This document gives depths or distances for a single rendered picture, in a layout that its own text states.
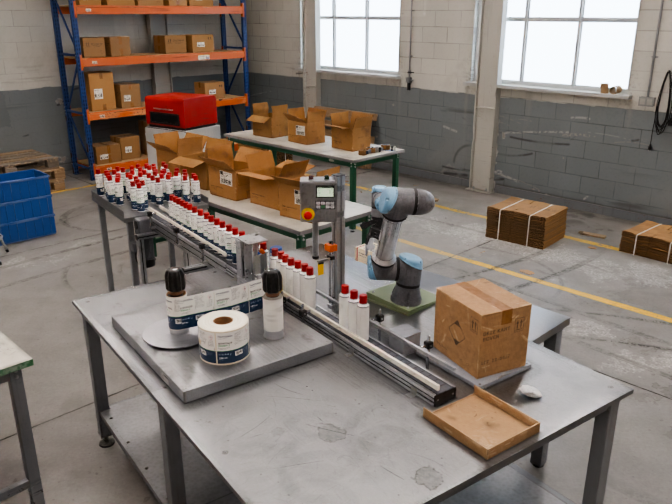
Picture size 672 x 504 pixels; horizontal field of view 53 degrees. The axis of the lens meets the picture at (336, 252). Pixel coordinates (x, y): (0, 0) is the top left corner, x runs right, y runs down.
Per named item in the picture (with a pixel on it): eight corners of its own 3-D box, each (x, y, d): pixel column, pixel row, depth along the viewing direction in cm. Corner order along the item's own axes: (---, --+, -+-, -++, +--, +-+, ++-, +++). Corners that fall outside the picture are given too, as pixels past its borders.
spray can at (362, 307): (354, 338, 283) (354, 294, 276) (363, 335, 286) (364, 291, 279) (361, 343, 279) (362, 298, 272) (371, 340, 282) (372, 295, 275)
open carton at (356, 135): (320, 148, 732) (320, 113, 719) (350, 143, 759) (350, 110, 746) (346, 154, 702) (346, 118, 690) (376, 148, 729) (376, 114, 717)
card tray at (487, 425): (422, 416, 237) (423, 407, 236) (474, 393, 251) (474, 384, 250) (486, 460, 214) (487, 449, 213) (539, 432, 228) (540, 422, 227)
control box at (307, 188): (301, 216, 311) (300, 176, 305) (337, 216, 311) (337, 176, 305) (300, 222, 302) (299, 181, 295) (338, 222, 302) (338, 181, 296)
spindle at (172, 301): (165, 329, 288) (159, 267, 279) (184, 324, 293) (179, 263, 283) (173, 337, 281) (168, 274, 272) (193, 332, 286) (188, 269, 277)
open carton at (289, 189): (267, 217, 484) (265, 166, 471) (313, 203, 521) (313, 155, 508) (306, 228, 461) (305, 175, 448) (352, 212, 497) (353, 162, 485)
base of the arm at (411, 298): (383, 298, 326) (386, 279, 323) (403, 291, 336) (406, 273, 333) (407, 309, 316) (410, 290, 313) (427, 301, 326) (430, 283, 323)
